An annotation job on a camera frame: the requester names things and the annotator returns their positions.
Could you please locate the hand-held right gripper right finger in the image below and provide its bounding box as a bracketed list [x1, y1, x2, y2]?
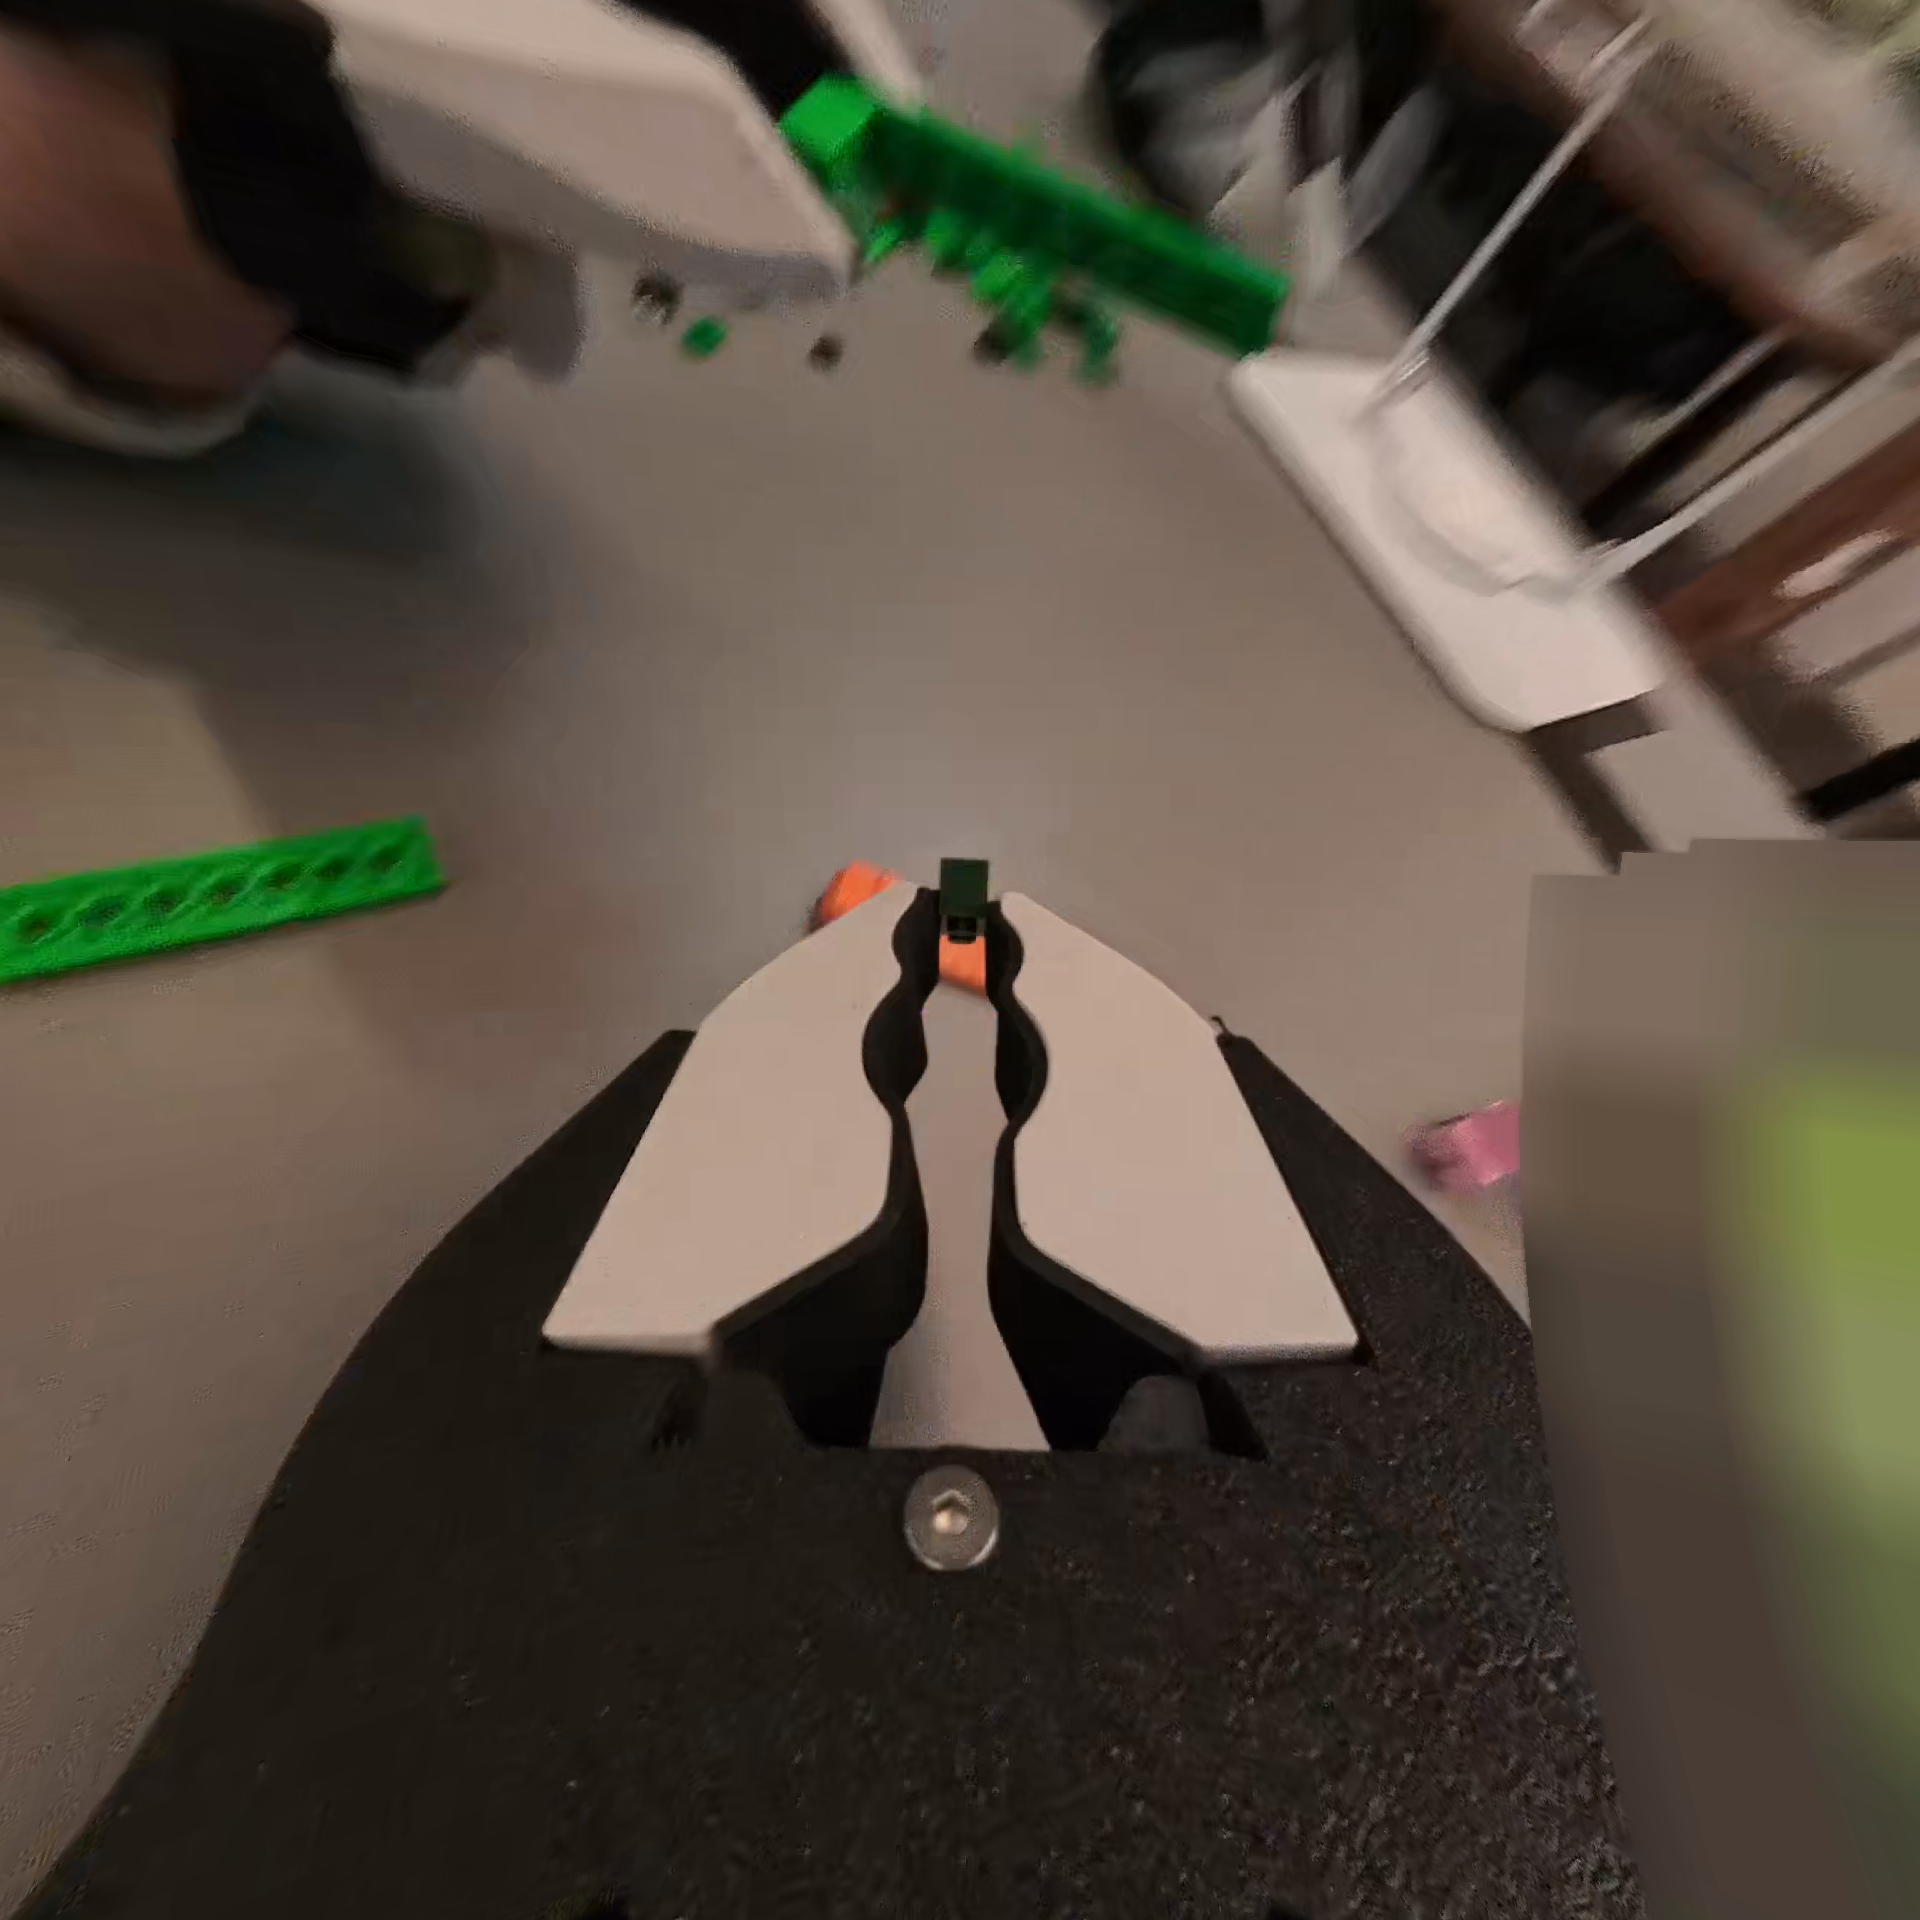
[983, 893, 1360, 1367]

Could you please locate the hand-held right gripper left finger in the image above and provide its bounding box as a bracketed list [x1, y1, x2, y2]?
[543, 885, 941, 1360]

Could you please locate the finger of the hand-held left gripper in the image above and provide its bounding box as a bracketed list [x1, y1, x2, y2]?
[323, 0, 862, 304]
[816, 0, 928, 94]

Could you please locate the small bright green lego brick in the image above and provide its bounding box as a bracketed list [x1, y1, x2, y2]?
[780, 74, 891, 184]

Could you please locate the narrow green lego plate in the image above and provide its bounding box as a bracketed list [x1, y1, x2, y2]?
[855, 106, 1294, 357]

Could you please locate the wide green lego plate with holes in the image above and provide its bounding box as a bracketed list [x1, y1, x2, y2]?
[0, 816, 450, 987]

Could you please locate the pink lego pig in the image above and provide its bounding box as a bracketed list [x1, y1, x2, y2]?
[1411, 1100, 1526, 1195]

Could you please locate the pile of lego pieces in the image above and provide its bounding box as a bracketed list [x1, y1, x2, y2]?
[632, 210, 1131, 387]

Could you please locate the orange brick separator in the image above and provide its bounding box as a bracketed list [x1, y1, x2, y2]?
[812, 860, 994, 993]

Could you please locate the black office chair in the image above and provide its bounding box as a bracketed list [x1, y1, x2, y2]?
[1090, 0, 1444, 289]

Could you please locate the white rounded mat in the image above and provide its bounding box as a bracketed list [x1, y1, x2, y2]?
[1228, 351, 1670, 737]

